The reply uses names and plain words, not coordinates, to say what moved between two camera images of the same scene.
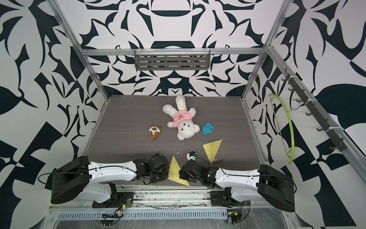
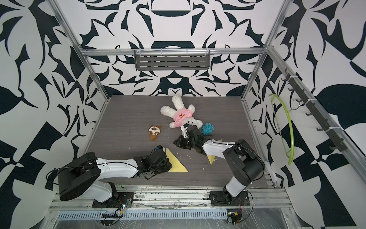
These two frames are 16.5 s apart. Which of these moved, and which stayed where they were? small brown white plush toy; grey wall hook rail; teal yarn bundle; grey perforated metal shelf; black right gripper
Moved: black right gripper
Stayed: small brown white plush toy; teal yarn bundle; grey wall hook rail; grey perforated metal shelf
